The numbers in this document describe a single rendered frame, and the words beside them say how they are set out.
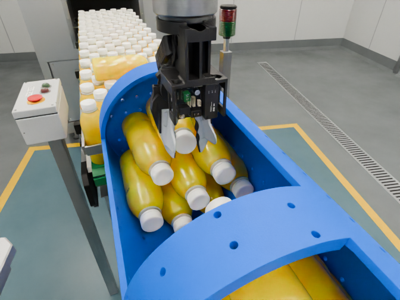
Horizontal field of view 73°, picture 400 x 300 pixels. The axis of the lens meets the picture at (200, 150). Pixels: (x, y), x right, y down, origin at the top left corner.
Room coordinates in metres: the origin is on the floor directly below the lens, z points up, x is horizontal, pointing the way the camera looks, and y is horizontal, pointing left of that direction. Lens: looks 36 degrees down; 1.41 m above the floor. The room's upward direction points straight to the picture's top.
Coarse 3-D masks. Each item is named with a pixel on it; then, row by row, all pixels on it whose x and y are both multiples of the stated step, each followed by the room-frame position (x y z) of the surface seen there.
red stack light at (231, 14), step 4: (220, 8) 1.08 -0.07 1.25; (236, 8) 1.08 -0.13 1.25; (220, 12) 1.07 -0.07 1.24; (224, 12) 1.06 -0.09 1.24; (228, 12) 1.05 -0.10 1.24; (232, 12) 1.05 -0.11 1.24; (236, 12) 1.07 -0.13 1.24; (220, 16) 1.07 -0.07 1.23; (224, 16) 1.06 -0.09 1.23; (228, 16) 1.05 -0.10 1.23; (232, 16) 1.06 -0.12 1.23; (236, 16) 1.08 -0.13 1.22; (220, 20) 1.07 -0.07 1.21; (224, 20) 1.05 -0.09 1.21; (228, 20) 1.05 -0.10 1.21; (232, 20) 1.06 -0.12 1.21
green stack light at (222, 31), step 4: (220, 24) 1.07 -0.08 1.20; (224, 24) 1.05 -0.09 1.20; (228, 24) 1.05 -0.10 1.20; (232, 24) 1.06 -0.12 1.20; (220, 28) 1.07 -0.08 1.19; (224, 28) 1.05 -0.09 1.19; (228, 28) 1.05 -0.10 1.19; (232, 28) 1.06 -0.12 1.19; (220, 32) 1.07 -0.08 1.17; (224, 32) 1.05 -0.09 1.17; (228, 32) 1.05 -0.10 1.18; (232, 32) 1.06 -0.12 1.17; (224, 36) 1.05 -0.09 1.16; (228, 36) 1.05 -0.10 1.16
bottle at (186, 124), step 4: (148, 100) 0.53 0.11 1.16; (148, 104) 0.51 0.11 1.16; (148, 108) 0.50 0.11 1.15; (148, 112) 0.50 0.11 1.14; (148, 116) 0.50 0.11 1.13; (152, 120) 0.45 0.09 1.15; (180, 120) 0.40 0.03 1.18; (184, 120) 0.41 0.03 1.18; (188, 120) 0.41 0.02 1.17; (152, 124) 0.46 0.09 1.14; (176, 124) 0.39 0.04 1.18; (180, 124) 0.40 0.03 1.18; (184, 124) 0.40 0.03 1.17; (188, 124) 0.40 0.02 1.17; (192, 124) 0.41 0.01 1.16; (156, 128) 0.42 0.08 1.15; (176, 128) 0.39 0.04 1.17; (180, 128) 0.39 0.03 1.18; (184, 128) 0.39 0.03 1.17; (188, 128) 0.40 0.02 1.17; (192, 128) 0.41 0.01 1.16; (176, 132) 0.38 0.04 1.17; (192, 132) 0.39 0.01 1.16
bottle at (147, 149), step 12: (132, 120) 0.49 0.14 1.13; (144, 120) 0.49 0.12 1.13; (132, 132) 0.45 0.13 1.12; (144, 132) 0.44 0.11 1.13; (156, 132) 0.45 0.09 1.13; (132, 144) 0.42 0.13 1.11; (144, 144) 0.40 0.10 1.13; (156, 144) 0.40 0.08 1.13; (144, 156) 0.38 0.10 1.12; (156, 156) 0.38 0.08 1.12; (168, 156) 0.39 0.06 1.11; (144, 168) 0.37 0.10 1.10
